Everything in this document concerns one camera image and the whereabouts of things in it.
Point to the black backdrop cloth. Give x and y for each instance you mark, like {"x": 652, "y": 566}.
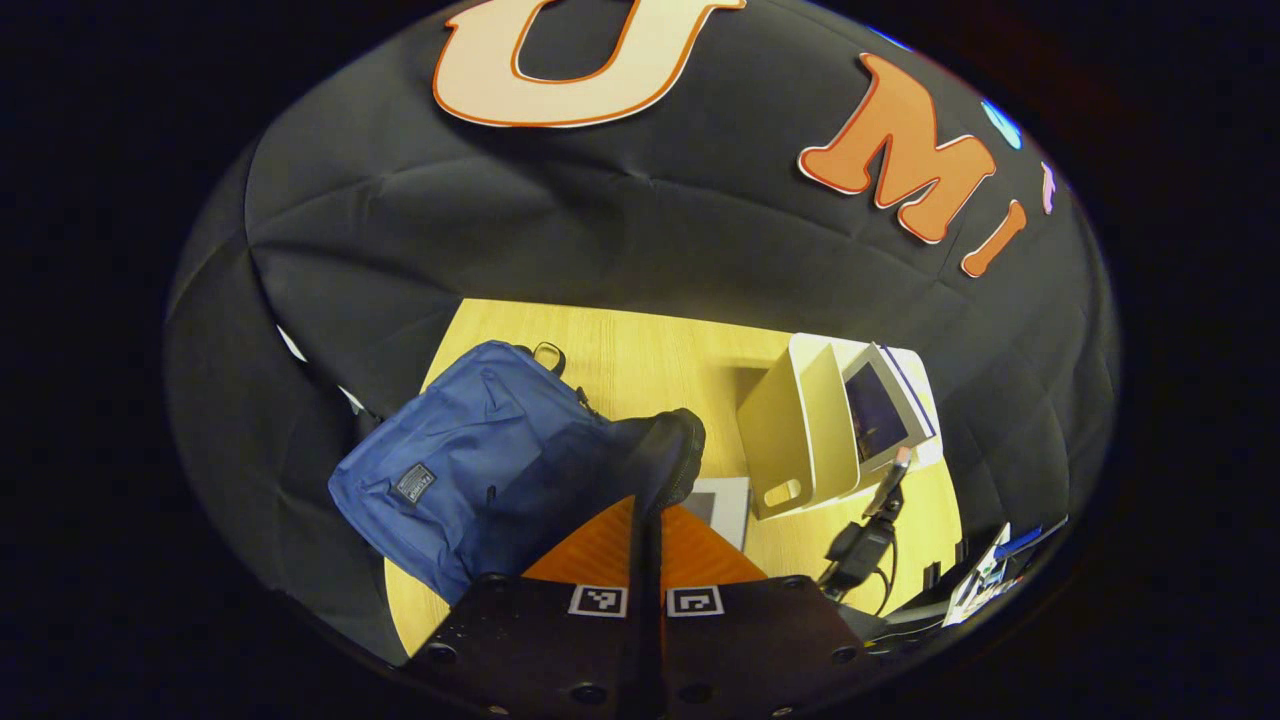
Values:
{"x": 650, "y": 220}

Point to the blue cover book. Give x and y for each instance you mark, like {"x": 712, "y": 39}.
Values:
{"x": 875, "y": 410}

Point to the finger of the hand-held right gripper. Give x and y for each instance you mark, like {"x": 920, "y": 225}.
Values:
{"x": 890, "y": 480}

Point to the blue schoolbag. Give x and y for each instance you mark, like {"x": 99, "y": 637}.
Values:
{"x": 470, "y": 450}

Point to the blue flat item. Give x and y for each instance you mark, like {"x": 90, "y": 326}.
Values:
{"x": 1025, "y": 540}

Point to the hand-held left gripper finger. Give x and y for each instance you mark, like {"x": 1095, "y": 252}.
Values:
{"x": 658, "y": 660}
{"x": 640, "y": 650}

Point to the white printed packet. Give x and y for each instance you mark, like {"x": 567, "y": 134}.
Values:
{"x": 975, "y": 585}

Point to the white bookshelf rack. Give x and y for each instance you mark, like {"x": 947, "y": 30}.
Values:
{"x": 800, "y": 430}

